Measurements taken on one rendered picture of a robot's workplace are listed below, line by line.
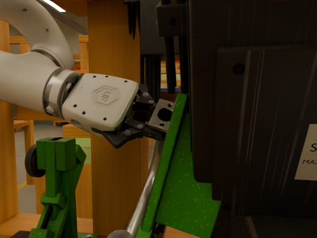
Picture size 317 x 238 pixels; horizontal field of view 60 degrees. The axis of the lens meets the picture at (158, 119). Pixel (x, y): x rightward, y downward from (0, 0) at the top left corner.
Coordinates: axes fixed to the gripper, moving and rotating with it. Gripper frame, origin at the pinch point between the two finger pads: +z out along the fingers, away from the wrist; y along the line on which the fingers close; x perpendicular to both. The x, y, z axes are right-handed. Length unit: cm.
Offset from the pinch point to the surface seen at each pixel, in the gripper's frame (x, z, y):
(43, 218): 23.5, -19.3, -15.4
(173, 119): -11.4, 3.1, -7.0
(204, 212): -3.7, 9.5, -13.2
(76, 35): 626, -527, 712
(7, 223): 51, -40, -16
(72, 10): 9, -36, 35
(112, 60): 12.0, -19.5, 22.7
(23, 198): 293, -169, 42
